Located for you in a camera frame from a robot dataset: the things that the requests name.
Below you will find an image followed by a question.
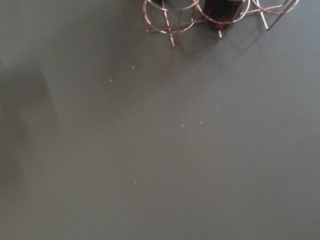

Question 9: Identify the copper wire bottle rack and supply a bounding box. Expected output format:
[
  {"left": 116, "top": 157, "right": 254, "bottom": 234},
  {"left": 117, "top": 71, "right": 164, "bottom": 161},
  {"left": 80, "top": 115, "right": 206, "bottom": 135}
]
[{"left": 141, "top": 0, "right": 299, "bottom": 48}]

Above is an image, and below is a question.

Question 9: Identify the tea bottle front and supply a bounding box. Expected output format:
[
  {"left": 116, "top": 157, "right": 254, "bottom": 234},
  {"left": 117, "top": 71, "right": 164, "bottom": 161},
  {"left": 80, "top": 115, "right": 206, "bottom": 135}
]
[{"left": 202, "top": 0, "right": 243, "bottom": 31}]

